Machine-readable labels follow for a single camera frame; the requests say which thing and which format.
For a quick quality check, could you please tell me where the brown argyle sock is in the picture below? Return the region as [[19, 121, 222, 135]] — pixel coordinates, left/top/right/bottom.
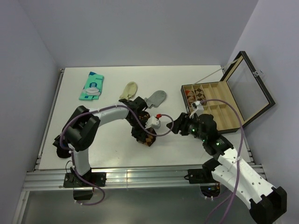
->
[[194, 87, 206, 101], [137, 111, 156, 147]]

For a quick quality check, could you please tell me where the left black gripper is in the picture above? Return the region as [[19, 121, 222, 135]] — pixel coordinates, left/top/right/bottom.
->
[[127, 116, 151, 143]]

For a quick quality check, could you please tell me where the teal patterned sock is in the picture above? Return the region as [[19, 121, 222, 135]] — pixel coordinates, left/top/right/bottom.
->
[[79, 72, 104, 100]]

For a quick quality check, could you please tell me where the rolled brown argyle sock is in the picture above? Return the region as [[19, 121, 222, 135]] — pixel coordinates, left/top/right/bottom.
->
[[194, 87, 206, 101]]

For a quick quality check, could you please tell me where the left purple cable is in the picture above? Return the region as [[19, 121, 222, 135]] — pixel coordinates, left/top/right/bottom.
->
[[59, 105, 175, 206]]

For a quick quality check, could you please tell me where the rolled orange argyle sock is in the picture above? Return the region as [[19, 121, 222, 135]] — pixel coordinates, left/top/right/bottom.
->
[[185, 90, 197, 107]]

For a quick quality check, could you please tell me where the purple cable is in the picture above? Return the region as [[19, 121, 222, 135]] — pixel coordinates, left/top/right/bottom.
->
[[193, 98, 246, 224], [59, 105, 175, 206]]

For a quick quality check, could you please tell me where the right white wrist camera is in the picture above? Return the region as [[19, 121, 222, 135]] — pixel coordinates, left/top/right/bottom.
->
[[189, 101, 204, 118]]

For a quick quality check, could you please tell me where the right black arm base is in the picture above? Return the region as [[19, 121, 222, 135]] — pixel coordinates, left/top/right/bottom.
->
[[184, 168, 228, 198]]

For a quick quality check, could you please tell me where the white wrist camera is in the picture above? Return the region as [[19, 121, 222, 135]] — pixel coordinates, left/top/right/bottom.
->
[[189, 101, 204, 118], [145, 116, 161, 129]]

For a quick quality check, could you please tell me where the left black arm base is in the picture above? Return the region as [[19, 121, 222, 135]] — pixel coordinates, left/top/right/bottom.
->
[[63, 168, 107, 206]]

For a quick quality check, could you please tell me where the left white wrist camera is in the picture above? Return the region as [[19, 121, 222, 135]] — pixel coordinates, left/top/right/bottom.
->
[[145, 116, 161, 129]]

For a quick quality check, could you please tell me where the aluminium frame rail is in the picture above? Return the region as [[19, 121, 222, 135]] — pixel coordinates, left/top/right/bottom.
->
[[22, 165, 201, 191]]

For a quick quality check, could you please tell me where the grey ankle sock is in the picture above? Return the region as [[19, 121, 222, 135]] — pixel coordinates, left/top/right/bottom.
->
[[144, 90, 167, 109]]

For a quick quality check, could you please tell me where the cream ankle sock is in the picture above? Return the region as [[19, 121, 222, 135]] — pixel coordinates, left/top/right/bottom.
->
[[119, 82, 138, 100]]

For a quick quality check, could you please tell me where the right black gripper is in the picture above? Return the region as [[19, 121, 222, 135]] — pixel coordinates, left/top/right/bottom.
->
[[166, 112, 206, 141]]

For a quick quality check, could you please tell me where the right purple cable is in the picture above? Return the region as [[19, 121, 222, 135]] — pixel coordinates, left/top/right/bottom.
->
[[193, 98, 246, 224]]

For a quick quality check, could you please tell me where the black blue sock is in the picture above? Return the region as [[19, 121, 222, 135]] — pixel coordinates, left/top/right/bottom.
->
[[52, 134, 71, 159]]

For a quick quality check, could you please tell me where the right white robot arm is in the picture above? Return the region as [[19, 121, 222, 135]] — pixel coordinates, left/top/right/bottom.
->
[[166, 113, 287, 224]]

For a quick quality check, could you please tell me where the black compartment storage box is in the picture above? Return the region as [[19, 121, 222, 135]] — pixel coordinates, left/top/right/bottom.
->
[[181, 51, 275, 134]]

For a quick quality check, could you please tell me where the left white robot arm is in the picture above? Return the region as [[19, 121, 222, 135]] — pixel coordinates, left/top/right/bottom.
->
[[53, 97, 157, 186]]

